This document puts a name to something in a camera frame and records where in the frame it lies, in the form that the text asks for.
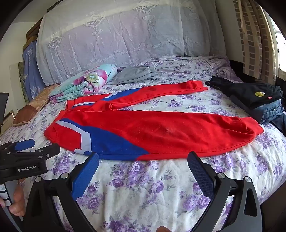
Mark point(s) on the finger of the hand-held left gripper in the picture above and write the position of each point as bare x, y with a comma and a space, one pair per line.
24, 144
48, 150

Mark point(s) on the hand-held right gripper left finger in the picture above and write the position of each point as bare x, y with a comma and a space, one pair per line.
86, 176

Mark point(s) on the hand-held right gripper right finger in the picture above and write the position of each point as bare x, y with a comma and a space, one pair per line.
201, 176

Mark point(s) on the red and blue pants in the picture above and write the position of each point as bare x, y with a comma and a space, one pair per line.
156, 131

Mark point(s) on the person's left hand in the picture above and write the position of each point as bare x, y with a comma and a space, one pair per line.
19, 199

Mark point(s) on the brown pillow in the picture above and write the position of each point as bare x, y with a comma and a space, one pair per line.
29, 107

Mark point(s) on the purple floral bed sheet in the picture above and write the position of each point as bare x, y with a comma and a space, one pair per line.
143, 189

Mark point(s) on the green framed picture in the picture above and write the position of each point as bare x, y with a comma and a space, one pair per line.
22, 80

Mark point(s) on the blue printed bedding bag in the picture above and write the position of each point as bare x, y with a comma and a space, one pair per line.
31, 67

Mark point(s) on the folded floral blanket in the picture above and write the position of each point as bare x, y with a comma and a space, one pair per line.
89, 81

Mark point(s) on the folded blue jeans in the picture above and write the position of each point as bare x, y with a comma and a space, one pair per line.
268, 111

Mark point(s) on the dark garment with white stripe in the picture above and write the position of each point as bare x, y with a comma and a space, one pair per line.
280, 121

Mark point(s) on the folded black garment yellow patch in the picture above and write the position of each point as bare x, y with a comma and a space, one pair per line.
248, 91

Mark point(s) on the folded grey garment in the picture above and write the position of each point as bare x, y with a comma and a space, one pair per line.
136, 74

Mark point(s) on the brown wooden box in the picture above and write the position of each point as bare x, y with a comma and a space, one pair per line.
33, 30

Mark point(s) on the white lace cover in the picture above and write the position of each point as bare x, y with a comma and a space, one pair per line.
125, 33

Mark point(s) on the beige checkered curtain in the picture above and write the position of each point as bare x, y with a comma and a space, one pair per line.
252, 38

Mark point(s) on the bright window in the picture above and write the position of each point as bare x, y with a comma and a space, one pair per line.
280, 38

